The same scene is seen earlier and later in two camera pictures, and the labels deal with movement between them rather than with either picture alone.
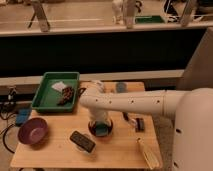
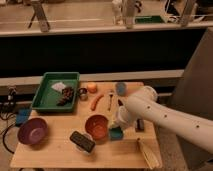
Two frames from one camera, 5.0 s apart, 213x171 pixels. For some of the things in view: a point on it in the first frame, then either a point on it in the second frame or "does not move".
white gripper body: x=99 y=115 → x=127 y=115
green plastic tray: x=57 y=92 does not move
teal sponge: x=101 y=129 → x=115 y=133
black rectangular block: x=82 y=141 does not move
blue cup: x=121 y=87 does not move
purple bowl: x=33 y=131 does not move
